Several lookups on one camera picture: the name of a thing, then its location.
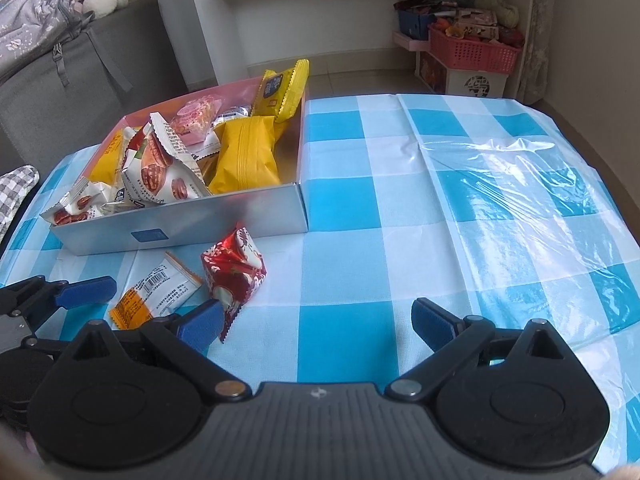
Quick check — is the small red white candy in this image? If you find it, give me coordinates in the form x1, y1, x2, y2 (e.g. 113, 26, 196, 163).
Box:
201, 223, 267, 342

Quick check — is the white nut packet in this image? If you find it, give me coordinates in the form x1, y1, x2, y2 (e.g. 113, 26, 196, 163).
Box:
40, 177, 125, 226

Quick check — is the white brown nut bag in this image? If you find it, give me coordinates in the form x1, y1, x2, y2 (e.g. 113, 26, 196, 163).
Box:
120, 112, 210, 207

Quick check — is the pink candy packet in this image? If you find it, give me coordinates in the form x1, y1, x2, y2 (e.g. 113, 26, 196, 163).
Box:
169, 96, 222, 146

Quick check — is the yellow blue cookie pack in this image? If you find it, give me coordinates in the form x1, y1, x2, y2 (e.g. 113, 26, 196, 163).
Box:
252, 58, 310, 122

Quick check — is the white orange flat packet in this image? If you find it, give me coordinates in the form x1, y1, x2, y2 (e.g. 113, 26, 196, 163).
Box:
108, 252, 203, 330

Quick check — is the yellow pillow snack pack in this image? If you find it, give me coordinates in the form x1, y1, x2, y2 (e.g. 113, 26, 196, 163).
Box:
88, 127, 136, 186

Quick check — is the grey checkered cushion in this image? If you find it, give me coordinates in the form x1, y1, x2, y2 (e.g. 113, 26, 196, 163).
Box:
0, 165, 40, 240

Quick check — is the yellow striped snack pack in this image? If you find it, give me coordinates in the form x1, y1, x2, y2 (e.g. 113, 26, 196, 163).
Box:
207, 116, 288, 194

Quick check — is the grey sofa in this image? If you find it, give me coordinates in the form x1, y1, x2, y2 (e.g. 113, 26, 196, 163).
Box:
1, 0, 186, 177

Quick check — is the white black snack packet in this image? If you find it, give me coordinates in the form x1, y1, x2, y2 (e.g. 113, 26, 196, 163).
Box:
212, 105, 252, 128

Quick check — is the grey patterned backpack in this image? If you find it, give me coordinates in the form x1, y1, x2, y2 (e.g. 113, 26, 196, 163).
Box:
1, 0, 132, 92

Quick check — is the white storage box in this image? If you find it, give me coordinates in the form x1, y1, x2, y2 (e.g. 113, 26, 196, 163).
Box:
416, 51, 509, 99

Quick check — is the red plastic basket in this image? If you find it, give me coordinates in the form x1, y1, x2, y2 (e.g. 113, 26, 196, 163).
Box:
430, 25, 521, 75

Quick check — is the white plush toy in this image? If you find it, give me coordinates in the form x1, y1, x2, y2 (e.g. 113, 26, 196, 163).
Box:
72, 0, 128, 20

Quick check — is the white shelf unit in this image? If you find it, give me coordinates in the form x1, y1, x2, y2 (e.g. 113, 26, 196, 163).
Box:
194, 0, 533, 84

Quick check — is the blue plastic bin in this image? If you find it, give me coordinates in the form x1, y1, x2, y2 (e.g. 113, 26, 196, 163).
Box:
394, 2, 437, 40

